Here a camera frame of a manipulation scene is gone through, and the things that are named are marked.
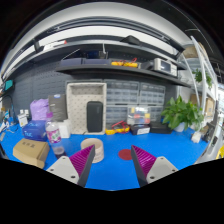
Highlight black labelled box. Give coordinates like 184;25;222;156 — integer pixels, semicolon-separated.
130;124;150;135

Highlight red round coaster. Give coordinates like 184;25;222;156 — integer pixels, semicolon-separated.
118;149;132;160

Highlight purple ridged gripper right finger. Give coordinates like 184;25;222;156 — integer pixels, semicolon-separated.
131;145;178;187

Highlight blue tissue box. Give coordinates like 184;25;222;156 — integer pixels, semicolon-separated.
22;120;47;141

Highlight clear box with coloured parts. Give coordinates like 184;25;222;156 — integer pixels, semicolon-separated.
127;106;151;125

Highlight white shelf rack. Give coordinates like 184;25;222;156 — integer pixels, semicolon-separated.
183;36;218;113

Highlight brown cardboard box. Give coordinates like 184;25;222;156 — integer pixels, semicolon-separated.
13;138;50;169

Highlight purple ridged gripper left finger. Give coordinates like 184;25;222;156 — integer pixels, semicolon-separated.
47;145;95;187

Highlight black rectangular speaker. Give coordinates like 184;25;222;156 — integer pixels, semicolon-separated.
87;101;103;132

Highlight grey device on shelf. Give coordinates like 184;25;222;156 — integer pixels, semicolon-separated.
153;58;177;76

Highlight grey drawer organiser cabinet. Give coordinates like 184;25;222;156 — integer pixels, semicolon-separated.
105;79;166;125

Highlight green potted plant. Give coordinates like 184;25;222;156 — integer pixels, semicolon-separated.
161;96;204;131

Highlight small white box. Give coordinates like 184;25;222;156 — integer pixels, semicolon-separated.
58;120;71;138

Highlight dark grey package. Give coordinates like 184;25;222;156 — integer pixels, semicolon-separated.
48;94;67;121

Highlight purple plastic bag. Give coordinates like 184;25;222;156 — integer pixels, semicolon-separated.
30;99;49;120

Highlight plastic bottle with pink label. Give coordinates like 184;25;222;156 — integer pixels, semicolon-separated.
45;112;66;159

